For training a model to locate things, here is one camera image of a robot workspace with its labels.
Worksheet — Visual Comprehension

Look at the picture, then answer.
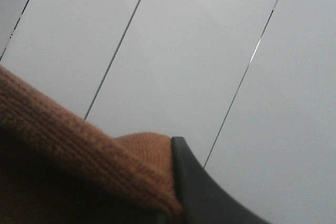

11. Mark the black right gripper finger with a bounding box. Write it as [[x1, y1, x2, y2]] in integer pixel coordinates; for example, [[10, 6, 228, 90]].
[[171, 136, 267, 223]]

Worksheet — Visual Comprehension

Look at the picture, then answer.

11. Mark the brown towel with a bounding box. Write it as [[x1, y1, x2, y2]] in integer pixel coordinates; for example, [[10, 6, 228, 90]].
[[1, 68, 183, 223]]

